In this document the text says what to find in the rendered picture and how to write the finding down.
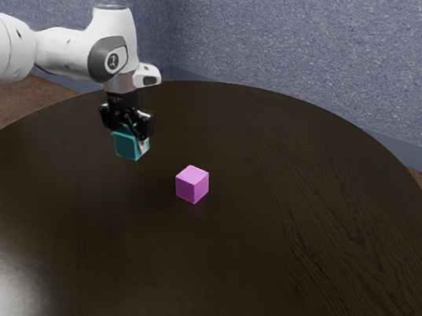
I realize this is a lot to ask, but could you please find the pink block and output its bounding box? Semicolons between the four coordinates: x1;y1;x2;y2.
171;162;213;208

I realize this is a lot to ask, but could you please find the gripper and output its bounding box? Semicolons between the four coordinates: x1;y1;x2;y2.
91;85;160;163

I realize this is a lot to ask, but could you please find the teal block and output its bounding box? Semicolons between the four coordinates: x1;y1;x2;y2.
107;120;148;164

